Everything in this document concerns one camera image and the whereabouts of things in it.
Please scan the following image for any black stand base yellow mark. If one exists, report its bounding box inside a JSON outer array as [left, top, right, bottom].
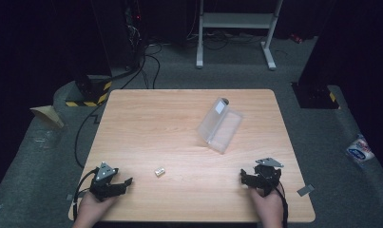
[[291, 81, 341, 110]]

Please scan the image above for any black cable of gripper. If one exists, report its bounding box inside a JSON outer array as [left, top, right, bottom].
[[72, 168, 100, 221], [264, 172, 290, 228]]

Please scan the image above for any white blue tissue packet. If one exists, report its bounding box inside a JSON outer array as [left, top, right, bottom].
[[345, 134, 376, 164]]

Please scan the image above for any dark equipment rack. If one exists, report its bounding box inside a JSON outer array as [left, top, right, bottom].
[[122, 0, 146, 71]]

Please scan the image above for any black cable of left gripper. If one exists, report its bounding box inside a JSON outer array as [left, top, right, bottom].
[[72, 168, 100, 221]]

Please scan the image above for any tangle of floor cables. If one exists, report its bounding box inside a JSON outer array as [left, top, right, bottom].
[[185, 28, 267, 51]]

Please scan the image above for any long black floor cable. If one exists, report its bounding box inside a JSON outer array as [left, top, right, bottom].
[[73, 47, 147, 169]]

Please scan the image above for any grey tape strip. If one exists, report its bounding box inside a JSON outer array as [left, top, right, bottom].
[[296, 183, 316, 198]]

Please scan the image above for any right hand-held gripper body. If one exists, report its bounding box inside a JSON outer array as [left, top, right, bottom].
[[254, 157, 285, 198]]

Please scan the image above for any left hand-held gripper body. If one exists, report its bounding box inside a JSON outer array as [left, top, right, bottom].
[[88, 161, 121, 201]]

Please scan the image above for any clear plastic hinged box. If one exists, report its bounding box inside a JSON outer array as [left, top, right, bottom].
[[196, 97, 244, 155]]

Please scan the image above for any looped black floor cable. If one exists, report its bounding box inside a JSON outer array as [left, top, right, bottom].
[[144, 43, 163, 90]]

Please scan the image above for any yellow black striped stand base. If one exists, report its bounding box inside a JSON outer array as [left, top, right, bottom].
[[65, 75, 113, 108]]

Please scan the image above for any red power strip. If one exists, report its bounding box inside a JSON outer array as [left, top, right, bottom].
[[289, 32, 305, 45]]

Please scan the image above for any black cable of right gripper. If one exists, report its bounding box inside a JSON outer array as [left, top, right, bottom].
[[264, 172, 290, 228]]

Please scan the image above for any white metal stand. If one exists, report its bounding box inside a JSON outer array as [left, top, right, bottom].
[[195, 0, 284, 71]]

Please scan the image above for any brown cardboard piece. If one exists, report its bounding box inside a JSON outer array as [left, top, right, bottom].
[[29, 104, 66, 129]]

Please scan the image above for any crumpled clear plastic wrap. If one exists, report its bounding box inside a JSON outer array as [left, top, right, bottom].
[[32, 128, 58, 150]]

